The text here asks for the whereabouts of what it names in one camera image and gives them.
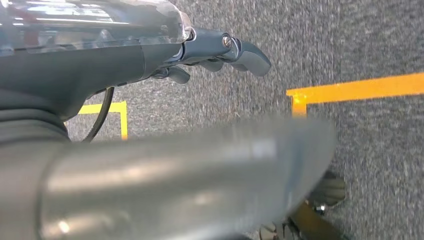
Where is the yellow floor tape square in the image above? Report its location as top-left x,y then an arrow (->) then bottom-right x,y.
64,100 -> 129,141
286,72 -> 424,240

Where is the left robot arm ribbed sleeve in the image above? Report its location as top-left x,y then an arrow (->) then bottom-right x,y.
0,89 -> 72,145

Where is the black robot foot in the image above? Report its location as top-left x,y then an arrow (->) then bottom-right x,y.
258,170 -> 347,240

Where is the black cable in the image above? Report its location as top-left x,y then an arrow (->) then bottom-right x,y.
82,86 -> 116,143

